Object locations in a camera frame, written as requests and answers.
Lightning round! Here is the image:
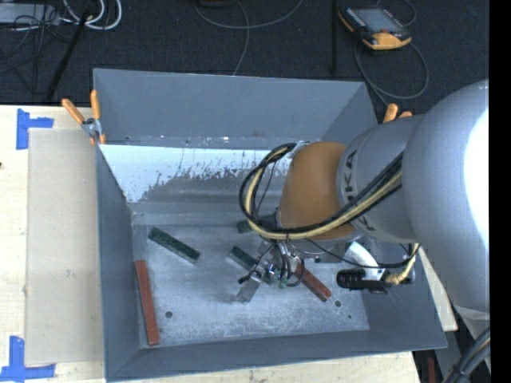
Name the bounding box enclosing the grey metal bin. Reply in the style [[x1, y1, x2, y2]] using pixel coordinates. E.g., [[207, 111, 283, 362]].
[[92, 68, 449, 382]]

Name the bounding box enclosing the red-brown flat block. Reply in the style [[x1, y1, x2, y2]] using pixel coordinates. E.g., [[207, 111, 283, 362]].
[[133, 259, 161, 347], [293, 261, 333, 303]]

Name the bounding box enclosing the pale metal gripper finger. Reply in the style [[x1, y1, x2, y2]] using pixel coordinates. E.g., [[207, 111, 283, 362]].
[[236, 270, 265, 305]]

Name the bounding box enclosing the pale flat board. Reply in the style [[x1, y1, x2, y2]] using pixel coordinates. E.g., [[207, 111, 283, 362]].
[[24, 128, 105, 367]]

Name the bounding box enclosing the black cylinder on white bracket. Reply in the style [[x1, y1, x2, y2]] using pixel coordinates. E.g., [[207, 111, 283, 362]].
[[336, 240, 400, 294]]

